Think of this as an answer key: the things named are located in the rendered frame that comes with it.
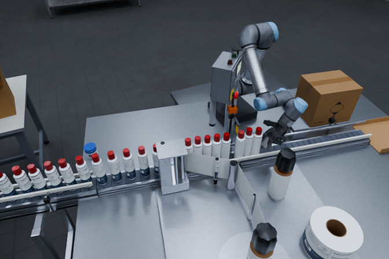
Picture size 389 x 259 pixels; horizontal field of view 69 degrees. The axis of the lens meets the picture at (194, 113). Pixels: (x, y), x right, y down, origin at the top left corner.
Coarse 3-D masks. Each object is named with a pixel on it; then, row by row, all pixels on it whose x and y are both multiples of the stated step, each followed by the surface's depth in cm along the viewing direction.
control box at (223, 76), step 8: (224, 56) 136; (240, 56) 137; (216, 64) 130; (224, 64) 130; (216, 72) 129; (224, 72) 128; (232, 72) 127; (216, 80) 132; (224, 80) 130; (232, 80) 130; (216, 88) 134; (224, 88) 133; (232, 88) 134; (216, 96) 137; (224, 96) 135
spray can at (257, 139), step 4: (256, 128) 154; (260, 128) 154; (256, 132) 154; (260, 132) 154; (256, 136) 155; (260, 136) 155; (252, 140) 159; (256, 140) 156; (260, 140) 157; (252, 144) 160; (256, 144) 158; (260, 144) 159; (252, 148) 161; (256, 148) 160; (252, 152) 163; (256, 152) 162
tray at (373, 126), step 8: (368, 120) 193; (376, 120) 195; (384, 120) 197; (360, 128) 191; (368, 128) 191; (376, 128) 191; (384, 128) 191; (376, 136) 185; (384, 136) 185; (376, 144) 180; (384, 144) 180; (384, 152) 174
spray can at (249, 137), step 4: (248, 128) 154; (248, 132) 153; (248, 136) 154; (252, 136) 155; (248, 140) 155; (248, 144) 157; (244, 148) 160; (248, 148) 159; (244, 152) 162; (248, 152) 161; (244, 156) 163
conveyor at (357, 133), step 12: (348, 132) 181; (360, 132) 181; (288, 144) 173; (300, 144) 173; (312, 144) 173; (336, 144) 173; (276, 156) 166; (108, 180) 152; (132, 180) 152; (144, 180) 152
